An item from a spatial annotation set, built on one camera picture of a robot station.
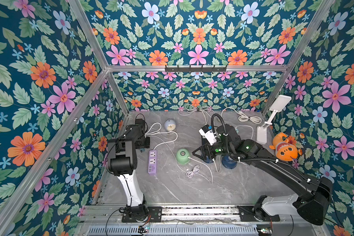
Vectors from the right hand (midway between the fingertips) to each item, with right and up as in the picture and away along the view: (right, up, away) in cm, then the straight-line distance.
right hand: (200, 146), depth 70 cm
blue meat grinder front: (+17, -11, +12) cm, 24 cm away
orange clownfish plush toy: (+54, -5, +18) cm, 57 cm away
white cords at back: (-5, +23, +51) cm, 56 cm away
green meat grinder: (-9, -8, +13) cm, 18 cm away
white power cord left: (-33, +8, +34) cm, 48 cm away
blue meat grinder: (+6, -10, +14) cm, 18 cm away
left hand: (-35, -3, +28) cm, 45 cm away
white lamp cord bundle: (+38, +16, +44) cm, 61 cm away
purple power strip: (-27, -16, +16) cm, 35 cm away
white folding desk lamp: (+48, +24, +14) cm, 56 cm away
